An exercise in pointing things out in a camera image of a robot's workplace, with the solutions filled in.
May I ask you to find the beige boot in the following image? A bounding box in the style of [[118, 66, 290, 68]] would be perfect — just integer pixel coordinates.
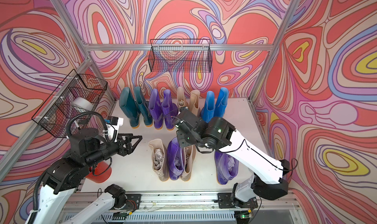
[[181, 145, 196, 181], [189, 90, 200, 117], [148, 139, 169, 182], [177, 87, 189, 109]]

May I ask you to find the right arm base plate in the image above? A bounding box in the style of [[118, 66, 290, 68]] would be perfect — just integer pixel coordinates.
[[217, 193, 258, 210]]

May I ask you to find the black wire basket back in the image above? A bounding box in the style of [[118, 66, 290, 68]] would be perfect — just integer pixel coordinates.
[[148, 38, 213, 73]]

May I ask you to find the red cup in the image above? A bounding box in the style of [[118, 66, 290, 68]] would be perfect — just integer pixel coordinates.
[[85, 161, 112, 183]]

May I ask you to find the white marker in basket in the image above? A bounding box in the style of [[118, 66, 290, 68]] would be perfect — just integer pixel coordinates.
[[74, 120, 81, 130]]

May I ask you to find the teal boot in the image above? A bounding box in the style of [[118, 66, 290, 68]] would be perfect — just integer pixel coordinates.
[[119, 87, 140, 128], [134, 86, 153, 127]]

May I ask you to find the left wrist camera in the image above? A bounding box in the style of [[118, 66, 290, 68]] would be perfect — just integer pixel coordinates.
[[69, 116, 124, 164]]

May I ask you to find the white tape roll in basket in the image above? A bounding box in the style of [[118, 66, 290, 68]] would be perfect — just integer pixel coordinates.
[[71, 97, 93, 113]]

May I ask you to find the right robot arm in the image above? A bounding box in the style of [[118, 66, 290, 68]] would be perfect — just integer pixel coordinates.
[[173, 108, 290, 209]]

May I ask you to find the black wire basket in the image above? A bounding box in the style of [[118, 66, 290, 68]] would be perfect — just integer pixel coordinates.
[[31, 70, 108, 138], [148, 38, 213, 73]]

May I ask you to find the blue boot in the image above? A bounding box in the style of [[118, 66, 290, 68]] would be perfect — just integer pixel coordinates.
[[201, 91, 215, 123], [214, 87, 229, 117]]

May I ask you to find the black wire basket left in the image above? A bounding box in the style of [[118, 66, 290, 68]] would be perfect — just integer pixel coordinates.
[[31, 70, 108, 138]]

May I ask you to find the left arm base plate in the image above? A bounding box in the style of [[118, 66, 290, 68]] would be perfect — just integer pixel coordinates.
[[114, 194, 141, 211]]

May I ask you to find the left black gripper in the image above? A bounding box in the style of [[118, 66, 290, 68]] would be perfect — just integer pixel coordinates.
[[84, 132, 143, 169]]

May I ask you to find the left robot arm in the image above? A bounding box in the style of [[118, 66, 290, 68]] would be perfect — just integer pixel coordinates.
[[26, 132, 142, 224]]

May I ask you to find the dark purple boot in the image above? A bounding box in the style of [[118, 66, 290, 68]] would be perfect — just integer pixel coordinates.
[[161, 89, 178, 130], [148, 89, 164, 129]]

